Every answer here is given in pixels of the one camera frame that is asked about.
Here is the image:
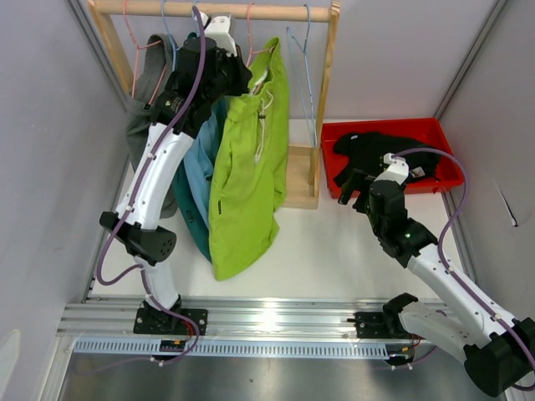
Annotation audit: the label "black shorts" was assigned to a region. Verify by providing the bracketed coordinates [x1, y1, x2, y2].
[333, 131, 441, 187]

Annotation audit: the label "pink hanger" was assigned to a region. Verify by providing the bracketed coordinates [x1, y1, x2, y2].
[122, 0, 167, 105]
[246, 2, 275, 67]

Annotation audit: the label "light blue shorts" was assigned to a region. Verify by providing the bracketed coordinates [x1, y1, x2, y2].
[183, 98, 228, 226]

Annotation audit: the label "grey shorts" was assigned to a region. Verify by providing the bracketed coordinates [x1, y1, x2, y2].
[124, 33, 184, 219]

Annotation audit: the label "lime green shorts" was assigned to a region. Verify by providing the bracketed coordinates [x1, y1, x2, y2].
[208, 37, 289, 281]

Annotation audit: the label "dark green shorts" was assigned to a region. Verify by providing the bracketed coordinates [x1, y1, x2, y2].
[172, 159, 211, 261]

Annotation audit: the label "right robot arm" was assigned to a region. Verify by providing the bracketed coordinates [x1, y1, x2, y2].
[339, 166, 534, 397]

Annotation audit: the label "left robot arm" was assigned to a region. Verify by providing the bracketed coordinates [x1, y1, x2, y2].
[99, 36, 252, 334]

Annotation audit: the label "wooden clothes rack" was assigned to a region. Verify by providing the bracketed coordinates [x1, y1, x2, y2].
[87, 1, 340, 210]

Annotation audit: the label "red plastic bin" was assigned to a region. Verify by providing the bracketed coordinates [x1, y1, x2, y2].
[321, 118, 464, 199]

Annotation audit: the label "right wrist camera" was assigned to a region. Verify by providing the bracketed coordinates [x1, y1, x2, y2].
[374, 153, 409, 185]

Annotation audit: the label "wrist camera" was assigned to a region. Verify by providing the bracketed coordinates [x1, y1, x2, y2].
[374, 153, 409, 185]
[201, 12, 238, 57]

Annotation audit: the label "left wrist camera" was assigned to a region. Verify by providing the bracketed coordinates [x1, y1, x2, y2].
[201, 12, 238, 57]

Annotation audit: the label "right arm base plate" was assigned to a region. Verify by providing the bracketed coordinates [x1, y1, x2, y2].
[346, 312, 400, 339]

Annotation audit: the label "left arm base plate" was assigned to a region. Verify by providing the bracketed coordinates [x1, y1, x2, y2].
[133, 307, 209, 336]

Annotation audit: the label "aluminium mounting rail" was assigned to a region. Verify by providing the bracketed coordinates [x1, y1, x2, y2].
[57, 298, 455, 364]

